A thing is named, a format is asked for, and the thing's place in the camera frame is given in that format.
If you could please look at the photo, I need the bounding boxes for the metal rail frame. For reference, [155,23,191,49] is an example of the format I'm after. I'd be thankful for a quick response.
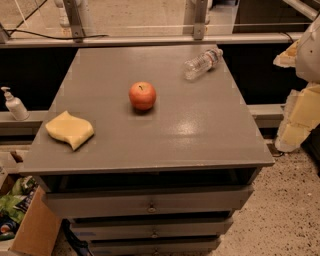
[0,0,319,48]

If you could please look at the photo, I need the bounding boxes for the clear plastic water bottle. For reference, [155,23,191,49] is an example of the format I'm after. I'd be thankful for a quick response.
[183,48,223,81]

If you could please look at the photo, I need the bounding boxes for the bottom grey drawer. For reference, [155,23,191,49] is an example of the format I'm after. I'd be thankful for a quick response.
[89,237,220,256]

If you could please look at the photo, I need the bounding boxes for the colourful snack bags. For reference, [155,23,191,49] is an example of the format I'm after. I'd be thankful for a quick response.
[0,176,38,241]

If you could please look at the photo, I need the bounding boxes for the black cable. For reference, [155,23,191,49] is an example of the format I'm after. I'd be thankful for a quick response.
[5,0,110,41]

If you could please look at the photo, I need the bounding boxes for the cardboard box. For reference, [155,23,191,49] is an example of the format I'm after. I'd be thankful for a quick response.
[0,175,61,256]

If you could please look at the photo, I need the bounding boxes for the yellow sponge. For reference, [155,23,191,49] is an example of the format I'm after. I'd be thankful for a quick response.
[45,111,94,151]

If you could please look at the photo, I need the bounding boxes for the grey drawer cabinet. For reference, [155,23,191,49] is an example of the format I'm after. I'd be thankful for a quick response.
[18,44,276,256]

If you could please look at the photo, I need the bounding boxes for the red apple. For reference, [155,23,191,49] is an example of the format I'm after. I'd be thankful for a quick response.
[129,82,156,111]

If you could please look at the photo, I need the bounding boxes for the white pump dispenser bottle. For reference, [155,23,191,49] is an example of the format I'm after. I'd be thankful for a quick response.
[1,87,29,121]

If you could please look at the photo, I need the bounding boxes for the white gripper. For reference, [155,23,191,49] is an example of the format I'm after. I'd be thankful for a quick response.
[273,16,320,152]

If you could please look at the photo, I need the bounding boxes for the grey drawer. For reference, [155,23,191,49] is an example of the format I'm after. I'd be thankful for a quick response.
[71,217,233,241]
[43,185,253,219]
[89,237,220,256]

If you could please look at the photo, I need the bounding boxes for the middle grey drawer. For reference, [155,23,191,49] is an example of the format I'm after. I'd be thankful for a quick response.
[71,217,233,241]

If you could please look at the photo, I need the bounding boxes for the top grey drawer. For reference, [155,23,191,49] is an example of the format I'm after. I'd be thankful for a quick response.
[43,185,253,219]

